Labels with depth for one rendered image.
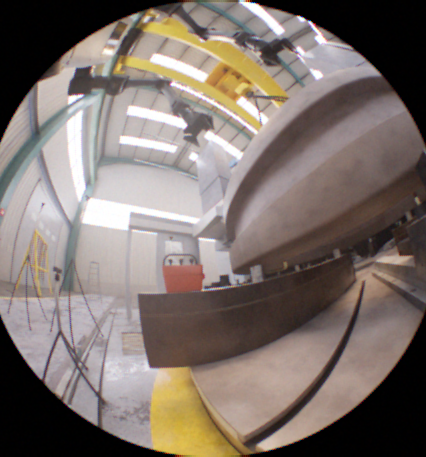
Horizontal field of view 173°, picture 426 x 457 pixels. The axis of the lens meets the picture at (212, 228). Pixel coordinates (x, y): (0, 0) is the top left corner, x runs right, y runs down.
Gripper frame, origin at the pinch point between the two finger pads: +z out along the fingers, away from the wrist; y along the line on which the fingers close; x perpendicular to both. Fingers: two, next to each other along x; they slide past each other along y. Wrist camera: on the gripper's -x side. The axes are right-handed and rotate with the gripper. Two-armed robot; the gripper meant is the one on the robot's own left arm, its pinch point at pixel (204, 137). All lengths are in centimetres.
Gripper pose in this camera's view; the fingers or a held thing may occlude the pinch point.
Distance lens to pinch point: 58.6
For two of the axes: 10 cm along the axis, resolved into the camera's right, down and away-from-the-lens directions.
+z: 5.0, 8.7, -0.5
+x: -6.2, 3.2, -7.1
